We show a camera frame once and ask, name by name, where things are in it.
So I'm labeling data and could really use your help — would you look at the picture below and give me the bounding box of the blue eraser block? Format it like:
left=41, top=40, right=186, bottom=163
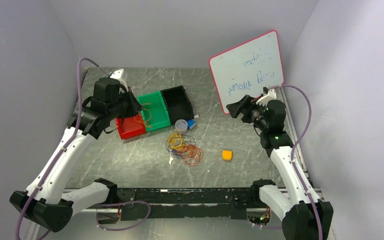
left=186, top=119, right=197, bottom=130

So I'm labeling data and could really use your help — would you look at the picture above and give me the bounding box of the yellow cable bundle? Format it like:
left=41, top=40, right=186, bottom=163
left=167, top=129, right=187, bottom=154

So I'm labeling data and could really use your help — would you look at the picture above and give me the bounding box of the orange cable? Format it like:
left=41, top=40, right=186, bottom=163
left=179, top=144, right=205, bottom=167
left=134, top=101, right=154, bottom=129

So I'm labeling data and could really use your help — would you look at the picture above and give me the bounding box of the orange yellow block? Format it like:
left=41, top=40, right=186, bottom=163
left=221, top=149, right=233, bottom=161

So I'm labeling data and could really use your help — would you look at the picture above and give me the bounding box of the clear round container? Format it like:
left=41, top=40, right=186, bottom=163
left=174, top=119, right=188, bottom=134

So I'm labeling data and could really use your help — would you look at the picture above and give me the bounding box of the green plastic bin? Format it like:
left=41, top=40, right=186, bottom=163
left=137, top=91, right=171, bottom=132

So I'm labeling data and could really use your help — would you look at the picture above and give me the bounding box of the white board with red frame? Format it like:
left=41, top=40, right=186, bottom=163
left=208, top=30, right=284, bottom=114

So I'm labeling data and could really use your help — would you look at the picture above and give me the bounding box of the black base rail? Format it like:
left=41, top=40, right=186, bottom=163
left=113, top=187, right=267, bottom=221

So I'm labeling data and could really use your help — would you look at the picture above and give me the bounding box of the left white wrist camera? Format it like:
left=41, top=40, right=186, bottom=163
left=110, top=68, right=128, bottom=89

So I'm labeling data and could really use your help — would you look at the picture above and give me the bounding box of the black plastic bin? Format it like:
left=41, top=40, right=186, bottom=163
left=160, top=85, right=195, bottom=126

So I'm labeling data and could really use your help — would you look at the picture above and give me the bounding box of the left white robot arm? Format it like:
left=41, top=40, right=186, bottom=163
left=10, top=77, right=143, bottom=233

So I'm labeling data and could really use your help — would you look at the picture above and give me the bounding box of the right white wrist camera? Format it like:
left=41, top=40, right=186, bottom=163
left=256, top=86, right=277, bottom=106

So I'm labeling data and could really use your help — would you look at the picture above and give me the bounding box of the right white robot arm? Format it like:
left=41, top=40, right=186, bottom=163
left=226, top=95, right=334, bottom=240

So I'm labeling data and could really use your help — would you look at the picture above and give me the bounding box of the purple cable in pile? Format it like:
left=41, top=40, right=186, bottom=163
left=166, top=131, right=197, bottom=159

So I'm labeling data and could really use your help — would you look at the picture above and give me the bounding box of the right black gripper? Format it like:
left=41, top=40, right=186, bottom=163
left=226, top=94, right=269, bottom=132

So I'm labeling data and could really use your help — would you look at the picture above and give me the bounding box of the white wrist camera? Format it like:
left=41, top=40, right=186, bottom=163
left=256, top=86, right=277, bottom=106
left=110, top=68, right=128, bottom=89

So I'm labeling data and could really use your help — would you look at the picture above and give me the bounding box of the aluminium frame rail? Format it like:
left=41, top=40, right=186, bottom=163
left=61, top=187, right=110, bottom=215

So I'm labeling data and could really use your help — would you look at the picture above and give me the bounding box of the red plastic bin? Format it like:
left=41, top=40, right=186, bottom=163
left=115, top=113, right=147, bottom=140

